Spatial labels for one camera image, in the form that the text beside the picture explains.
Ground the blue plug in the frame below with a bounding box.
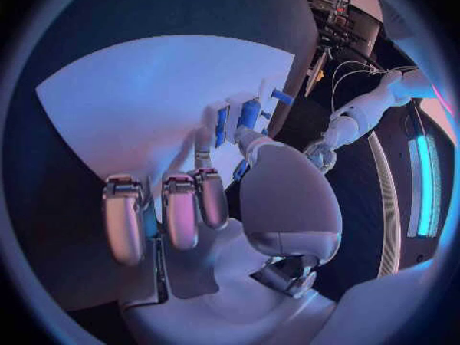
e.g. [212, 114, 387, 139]
[232, 159, 251, 182]

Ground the glowing light bar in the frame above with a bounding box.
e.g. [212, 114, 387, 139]
[407, 134, 442, 238]

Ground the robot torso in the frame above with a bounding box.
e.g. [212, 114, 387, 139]
[366, 97, 458, 280]

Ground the blue cylinder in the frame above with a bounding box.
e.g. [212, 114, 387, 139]
[236, 99, 261, 129]

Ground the metal equipment rack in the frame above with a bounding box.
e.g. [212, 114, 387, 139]
[304, 0, 363, 50]

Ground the long blue peg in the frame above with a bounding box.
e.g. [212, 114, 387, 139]
[271, 89, 297, 106]

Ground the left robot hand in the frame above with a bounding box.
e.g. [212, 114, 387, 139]
[303, 142, 340, 175]

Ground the blue block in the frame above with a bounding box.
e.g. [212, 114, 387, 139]
[215, 106, 232, 148]

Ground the white task board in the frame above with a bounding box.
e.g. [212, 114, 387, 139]
[35, 34, 297, 237]

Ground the white cable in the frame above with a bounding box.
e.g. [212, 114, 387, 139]
[330, 61, 383, 117]
[337, 70, 422, 110]

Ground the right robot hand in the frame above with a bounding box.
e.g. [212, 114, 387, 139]
[102, 126, 343, 345]

